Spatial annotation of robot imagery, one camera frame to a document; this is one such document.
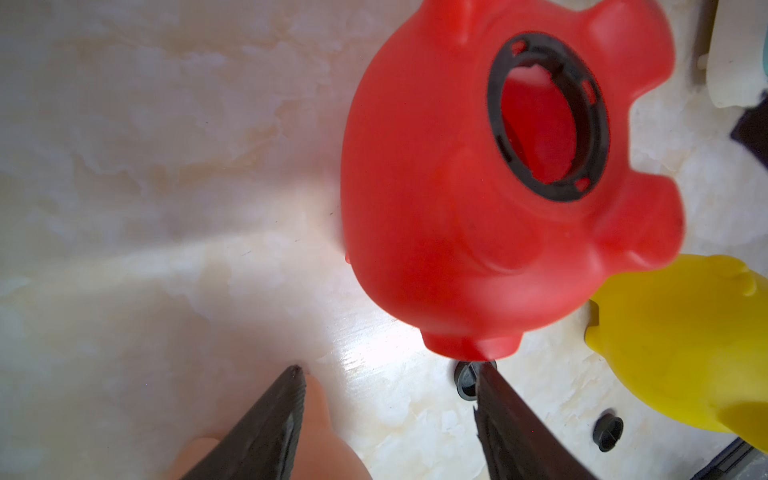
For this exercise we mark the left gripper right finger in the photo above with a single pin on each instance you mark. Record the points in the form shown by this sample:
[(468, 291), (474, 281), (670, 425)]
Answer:
[(515, 443)]

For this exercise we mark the black plug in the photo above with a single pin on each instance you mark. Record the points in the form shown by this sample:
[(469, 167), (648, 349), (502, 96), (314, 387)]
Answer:
[(465, 378), (607, 431)]

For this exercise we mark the red piggy bank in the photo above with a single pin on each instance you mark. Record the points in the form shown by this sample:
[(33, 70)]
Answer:
[(486, 185)]

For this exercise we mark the mint chrome toaster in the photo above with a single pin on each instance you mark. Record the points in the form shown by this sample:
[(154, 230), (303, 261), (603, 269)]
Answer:
[(736, 64)]

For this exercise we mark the yellow piggy bank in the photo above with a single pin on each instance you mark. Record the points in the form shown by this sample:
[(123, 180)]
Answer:
[(690, 341)]

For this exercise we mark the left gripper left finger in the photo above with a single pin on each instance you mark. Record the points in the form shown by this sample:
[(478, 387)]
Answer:
[(263, 444)]

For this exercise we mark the peach piggy bank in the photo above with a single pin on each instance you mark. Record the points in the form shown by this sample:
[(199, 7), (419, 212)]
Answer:
[(321, 452)]

